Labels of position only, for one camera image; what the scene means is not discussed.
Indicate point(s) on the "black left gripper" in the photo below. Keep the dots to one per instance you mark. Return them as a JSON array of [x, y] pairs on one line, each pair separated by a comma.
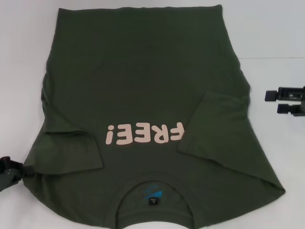
[[4, 162]]

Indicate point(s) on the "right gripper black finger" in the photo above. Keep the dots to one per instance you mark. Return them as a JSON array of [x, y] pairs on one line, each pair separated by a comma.
[[286, 93], [293, 109]]

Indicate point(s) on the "dark green FREE t-shirt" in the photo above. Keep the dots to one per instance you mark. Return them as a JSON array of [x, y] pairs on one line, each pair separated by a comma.
[[152, 83]]

